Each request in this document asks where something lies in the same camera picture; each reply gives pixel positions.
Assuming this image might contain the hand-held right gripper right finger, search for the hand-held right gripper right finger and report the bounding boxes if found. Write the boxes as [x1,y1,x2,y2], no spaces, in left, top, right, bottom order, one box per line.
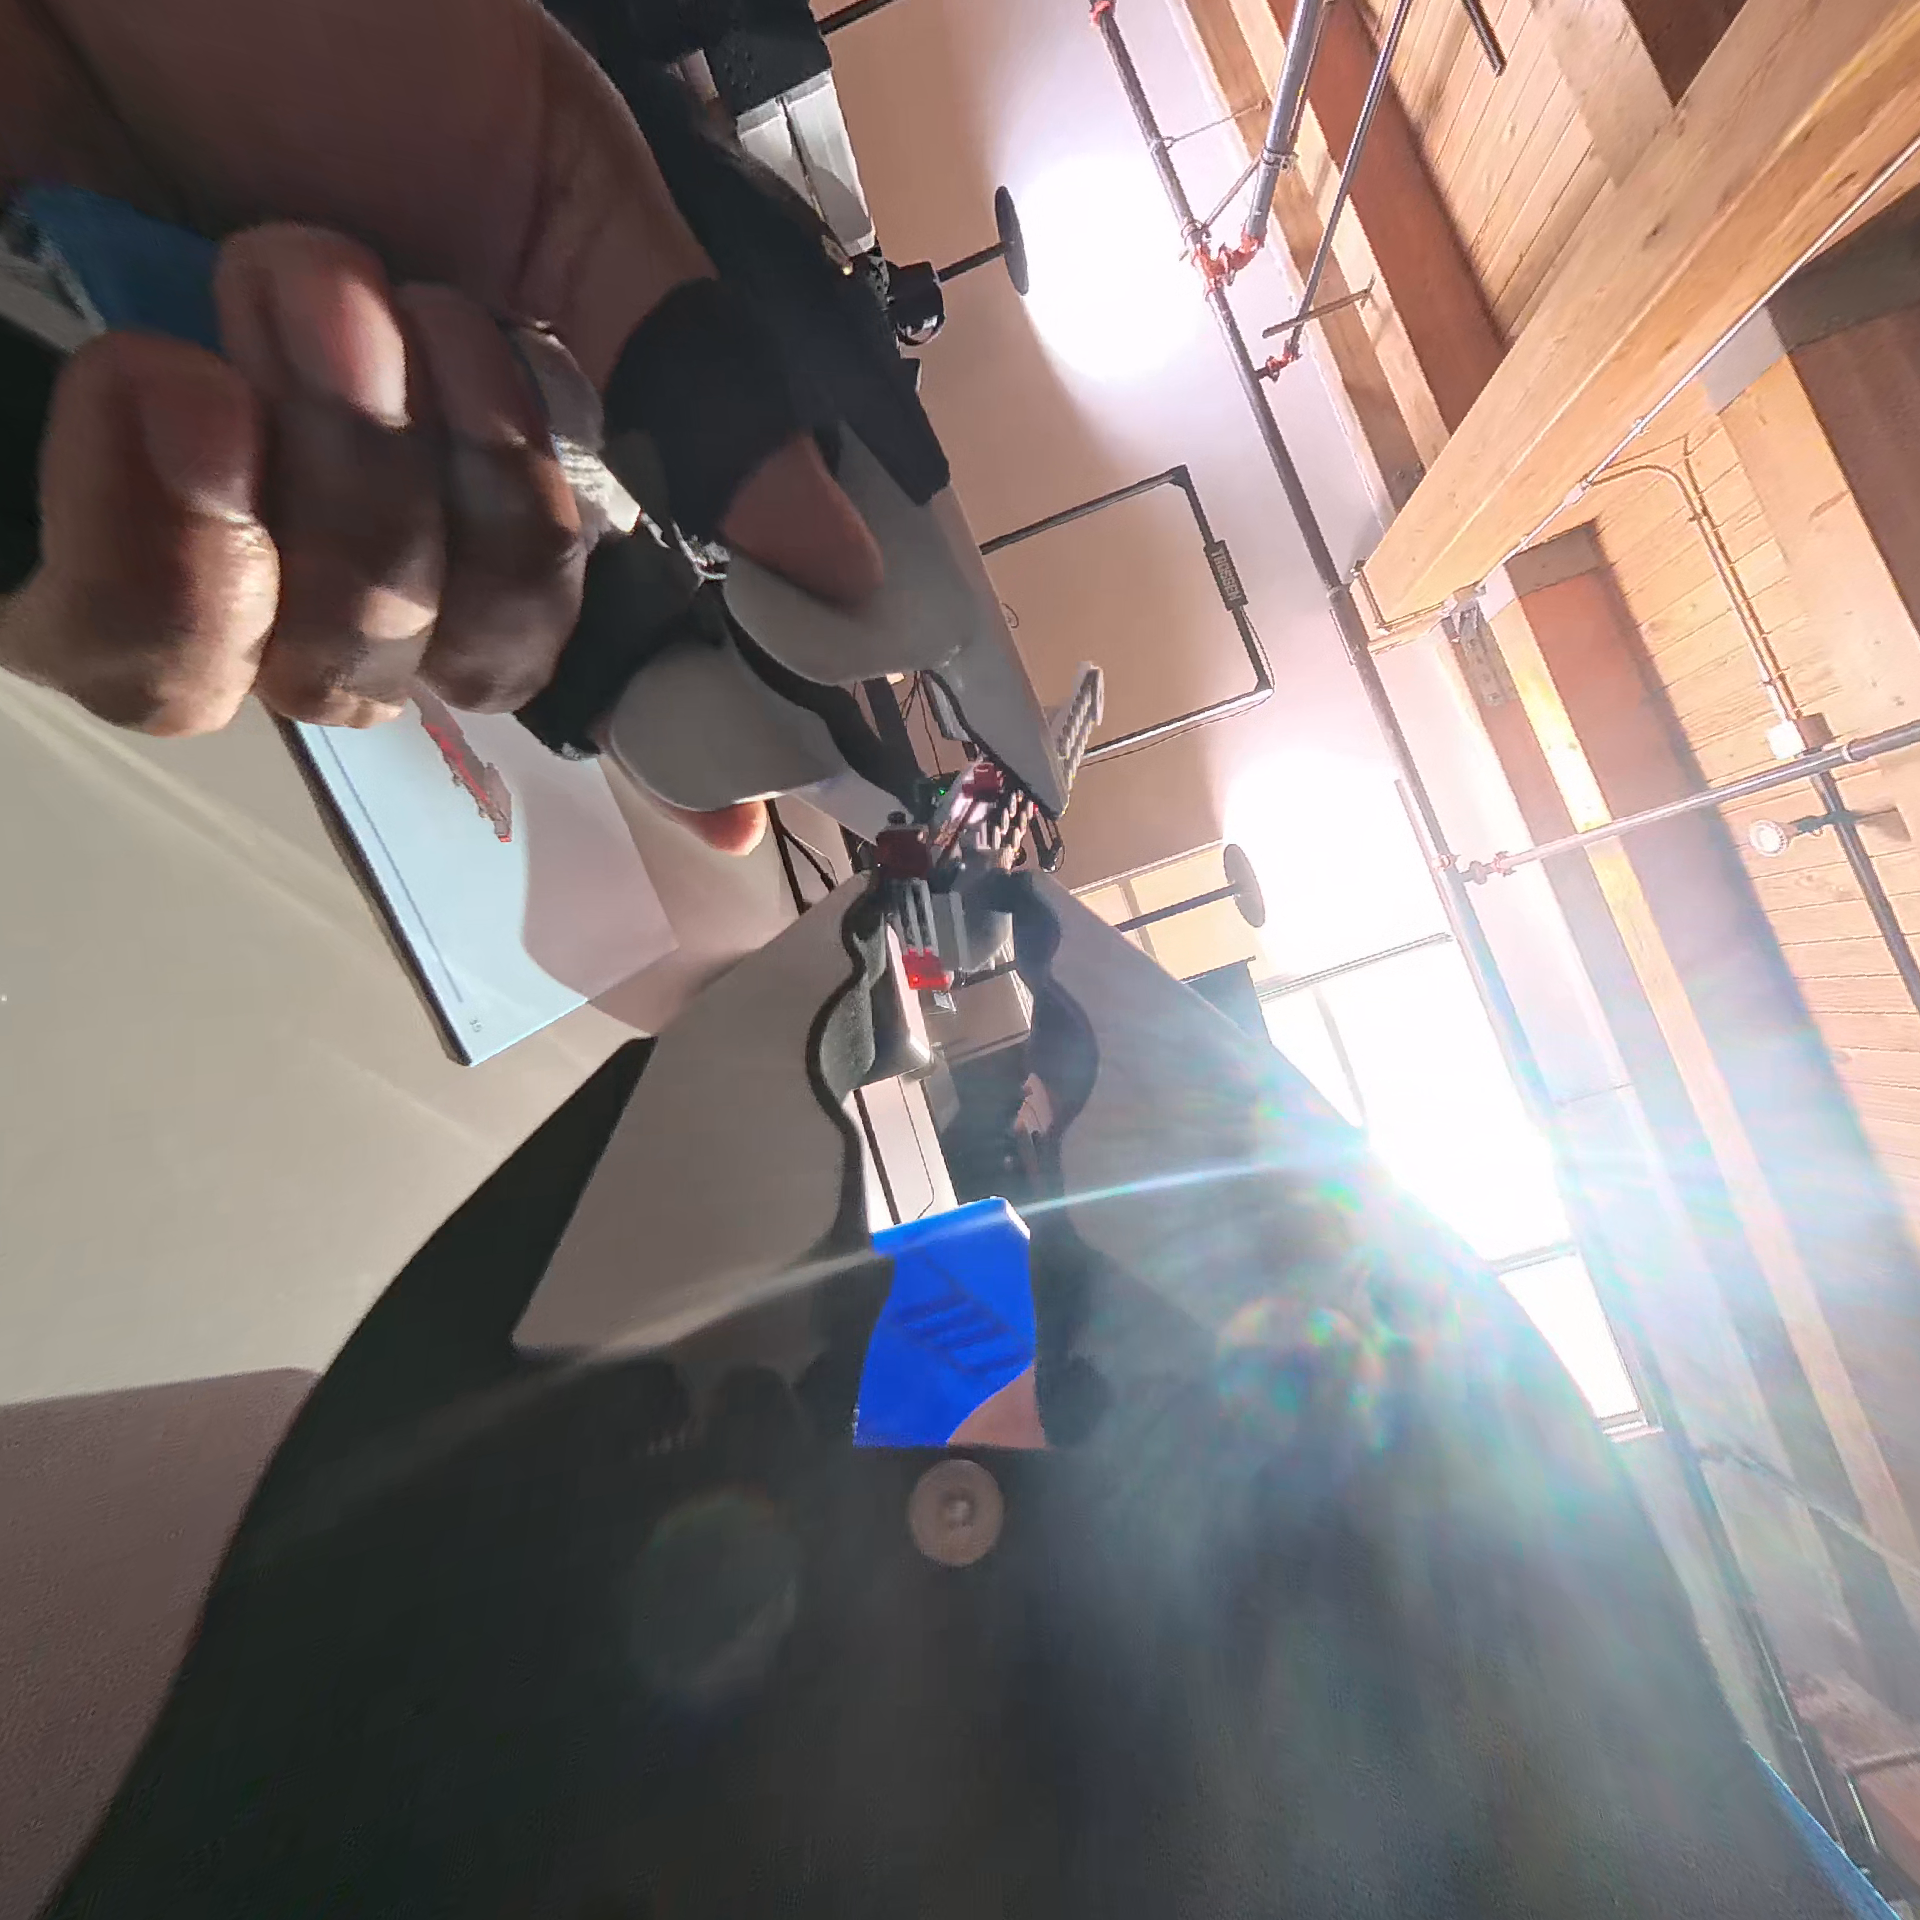
[1016,882,1403,1419]

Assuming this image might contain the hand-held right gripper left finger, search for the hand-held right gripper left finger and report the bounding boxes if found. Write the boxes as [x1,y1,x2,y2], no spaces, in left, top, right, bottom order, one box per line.
[514,876,890,1356]

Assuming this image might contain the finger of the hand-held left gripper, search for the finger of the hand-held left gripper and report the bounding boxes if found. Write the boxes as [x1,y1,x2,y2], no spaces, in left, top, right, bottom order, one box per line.
[840,425,1072,822]

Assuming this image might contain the long grey black brick assembly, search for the long grey black brick assembly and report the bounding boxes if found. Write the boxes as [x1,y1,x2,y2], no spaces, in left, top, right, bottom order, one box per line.
[900,659,1116,887]

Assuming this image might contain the small red brick assembly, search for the small red brick assembly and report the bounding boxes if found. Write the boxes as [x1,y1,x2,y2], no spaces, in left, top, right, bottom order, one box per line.
[871,824,979,1075]

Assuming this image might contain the person's left hand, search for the person's left hand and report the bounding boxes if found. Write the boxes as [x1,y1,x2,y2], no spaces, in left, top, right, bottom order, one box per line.
[0,0,888,860]

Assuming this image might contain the bright window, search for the bright window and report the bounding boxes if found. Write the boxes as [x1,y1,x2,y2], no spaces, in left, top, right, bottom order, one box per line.
[1256,930,1659,1434]

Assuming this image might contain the light blue instruction booklet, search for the light blue instruction booklet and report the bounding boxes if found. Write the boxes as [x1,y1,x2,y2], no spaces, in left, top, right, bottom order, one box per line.
[281,685,786,1070]

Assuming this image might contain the blue plastic bin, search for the blue plastic bin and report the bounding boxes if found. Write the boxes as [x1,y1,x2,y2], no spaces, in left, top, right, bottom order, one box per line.
[850,1193,1041,1451]

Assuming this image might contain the sprinkler pipe with red fittings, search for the sprinkler pipe with red fittings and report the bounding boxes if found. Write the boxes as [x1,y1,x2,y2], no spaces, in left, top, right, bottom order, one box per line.
[1086,0,1519,961]

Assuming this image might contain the silver ceiling pipe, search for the silver ceiling pipe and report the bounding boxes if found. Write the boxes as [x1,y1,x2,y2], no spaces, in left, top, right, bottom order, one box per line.
[1238,0,1340,259]

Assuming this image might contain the black wall pipe frame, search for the black wall pipe frame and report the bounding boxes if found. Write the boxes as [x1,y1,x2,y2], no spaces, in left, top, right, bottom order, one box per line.
[974,464,1278,755]

